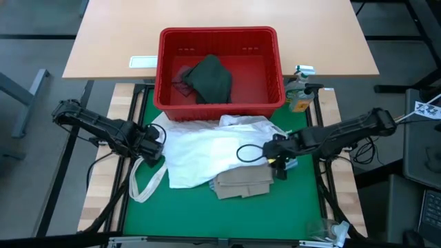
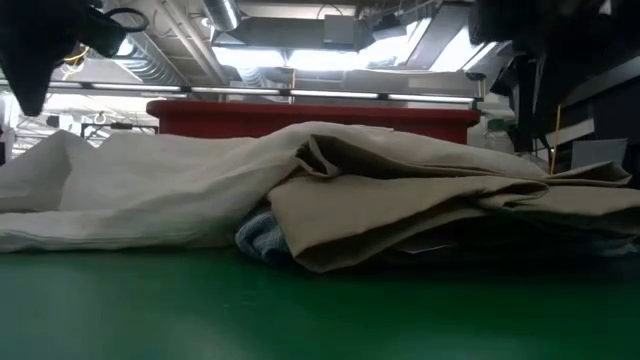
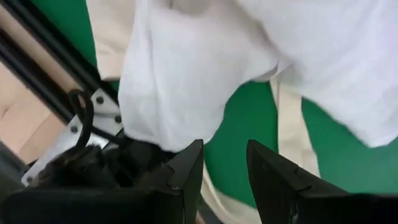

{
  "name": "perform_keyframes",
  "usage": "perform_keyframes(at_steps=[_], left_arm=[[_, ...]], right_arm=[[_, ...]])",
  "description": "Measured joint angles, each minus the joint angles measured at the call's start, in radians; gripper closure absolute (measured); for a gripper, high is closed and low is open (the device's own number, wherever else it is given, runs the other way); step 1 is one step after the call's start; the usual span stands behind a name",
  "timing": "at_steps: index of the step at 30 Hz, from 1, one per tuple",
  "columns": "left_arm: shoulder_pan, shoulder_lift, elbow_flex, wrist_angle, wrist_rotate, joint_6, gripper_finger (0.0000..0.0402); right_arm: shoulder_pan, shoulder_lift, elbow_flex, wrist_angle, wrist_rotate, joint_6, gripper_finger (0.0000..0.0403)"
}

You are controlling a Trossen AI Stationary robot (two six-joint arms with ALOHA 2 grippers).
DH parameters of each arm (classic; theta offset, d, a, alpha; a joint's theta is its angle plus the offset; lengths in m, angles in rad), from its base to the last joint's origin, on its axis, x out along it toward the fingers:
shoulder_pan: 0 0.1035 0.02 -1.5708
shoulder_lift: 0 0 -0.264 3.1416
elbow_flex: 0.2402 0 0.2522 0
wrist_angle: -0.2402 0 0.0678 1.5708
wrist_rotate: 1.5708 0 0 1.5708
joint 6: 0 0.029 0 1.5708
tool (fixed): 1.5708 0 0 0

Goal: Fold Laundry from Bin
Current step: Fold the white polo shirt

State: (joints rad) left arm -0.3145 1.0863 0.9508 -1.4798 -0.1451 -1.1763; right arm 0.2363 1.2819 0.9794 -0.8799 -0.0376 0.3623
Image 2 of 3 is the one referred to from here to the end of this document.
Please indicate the blue white striped towel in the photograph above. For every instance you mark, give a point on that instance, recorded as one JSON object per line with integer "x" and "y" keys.
{"x": 262, "y": 235}

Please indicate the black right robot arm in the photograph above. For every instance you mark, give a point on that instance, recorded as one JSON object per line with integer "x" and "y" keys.
{"x": 550, "y": 30}

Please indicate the grey flat panel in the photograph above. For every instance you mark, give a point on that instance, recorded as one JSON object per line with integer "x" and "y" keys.
{"x": 597, "y": 152}

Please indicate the black metal stand frame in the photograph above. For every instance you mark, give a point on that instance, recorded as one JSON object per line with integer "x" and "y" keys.
{"x": 120, "y": 127}

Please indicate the red plastic laundry bin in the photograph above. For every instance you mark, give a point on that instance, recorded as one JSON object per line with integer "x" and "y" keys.
{"x": 250, "y": 120}

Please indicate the grey ceiling box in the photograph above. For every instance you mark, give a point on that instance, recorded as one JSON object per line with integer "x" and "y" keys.
{"x": 340, "y": 30}

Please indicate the long ceiling light bar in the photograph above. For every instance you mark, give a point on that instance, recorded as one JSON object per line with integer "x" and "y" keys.
{"x": 235, "y": 91}

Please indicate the silver ventilation duct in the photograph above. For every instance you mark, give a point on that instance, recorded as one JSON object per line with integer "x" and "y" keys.
{"x": 222, "y": 12}

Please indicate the green work mat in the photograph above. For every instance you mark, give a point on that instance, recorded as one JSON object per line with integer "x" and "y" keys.
{"x": 300, "y": 310}

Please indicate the beige trousers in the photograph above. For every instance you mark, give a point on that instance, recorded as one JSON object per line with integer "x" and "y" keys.
{"x": 375, "y": 210}

